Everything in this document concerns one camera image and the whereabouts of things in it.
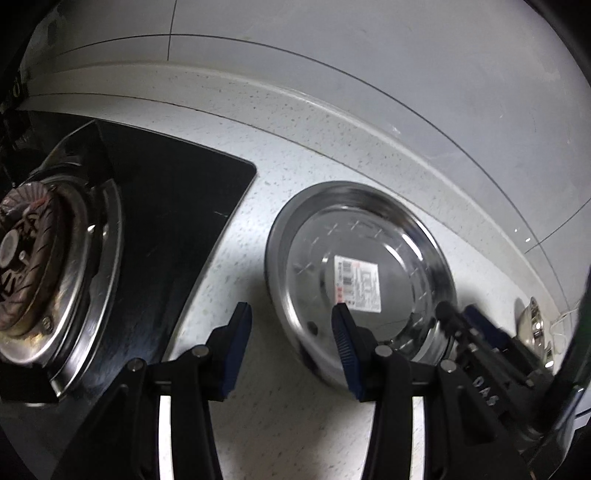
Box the black pan support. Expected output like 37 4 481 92
0 119 116 406

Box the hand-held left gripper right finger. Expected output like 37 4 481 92
331 301 532 480

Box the black glass gas stove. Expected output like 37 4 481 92
0 111 257 407

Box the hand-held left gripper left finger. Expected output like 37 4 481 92
51 301 253 480

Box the small steel plate with sticker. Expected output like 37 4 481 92
265 181 458 388

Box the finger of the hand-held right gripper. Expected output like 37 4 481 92
463 304 533 366
436 300 477 352

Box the brass gas burner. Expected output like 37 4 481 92
0 138 125 398

